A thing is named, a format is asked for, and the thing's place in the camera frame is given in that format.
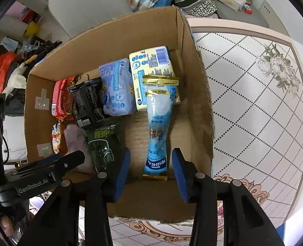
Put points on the grey chair holding clutter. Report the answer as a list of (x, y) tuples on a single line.
[(238, 16)]

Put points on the red snack packet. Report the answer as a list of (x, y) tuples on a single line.
[(61, 97)]

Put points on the orange cartoon snack packet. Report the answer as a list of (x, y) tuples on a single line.
[(56, 138)]

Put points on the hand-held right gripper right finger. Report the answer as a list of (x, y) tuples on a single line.
[(180, 176)]

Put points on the black and white patterned bag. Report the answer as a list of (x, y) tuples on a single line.
[(204, 9)]

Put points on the cardboard box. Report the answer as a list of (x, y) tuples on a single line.
[(187, 82)]

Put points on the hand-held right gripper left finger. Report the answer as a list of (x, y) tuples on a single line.
[(121, 174)]

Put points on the light blue tissue packet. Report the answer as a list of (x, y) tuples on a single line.
[(115, 87)]

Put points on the grey sock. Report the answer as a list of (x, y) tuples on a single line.
[(76, 141)]

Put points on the small red and white item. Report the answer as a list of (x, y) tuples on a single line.
[(248, 8)]

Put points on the yellow bag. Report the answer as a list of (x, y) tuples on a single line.
[(31, 28)]

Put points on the black folded stroller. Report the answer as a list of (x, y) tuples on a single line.
[(42, 47)]

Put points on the black snack packet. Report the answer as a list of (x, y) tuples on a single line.
[(87, 105)]

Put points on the long blue stick packet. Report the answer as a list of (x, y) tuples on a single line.
[(158, 123)]

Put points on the light blue cloth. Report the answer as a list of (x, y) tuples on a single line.
[(8, 43)]

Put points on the grey fabric chair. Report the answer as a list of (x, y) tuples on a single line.
[(90, 5)]

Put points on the yellow and blue packet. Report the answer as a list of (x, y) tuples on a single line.
[(151, 66)]

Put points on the dark green snack packet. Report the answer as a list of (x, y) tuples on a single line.
[(102, 143)]

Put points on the person's left hand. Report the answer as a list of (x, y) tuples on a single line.
[(6, 224)]

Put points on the white flat board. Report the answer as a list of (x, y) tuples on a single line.
[(272, 15)]

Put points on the white goose plush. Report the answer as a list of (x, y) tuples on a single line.
[(17, 79)]

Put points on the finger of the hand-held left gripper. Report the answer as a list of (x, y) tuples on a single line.
[(36, 167), (64, 164)]

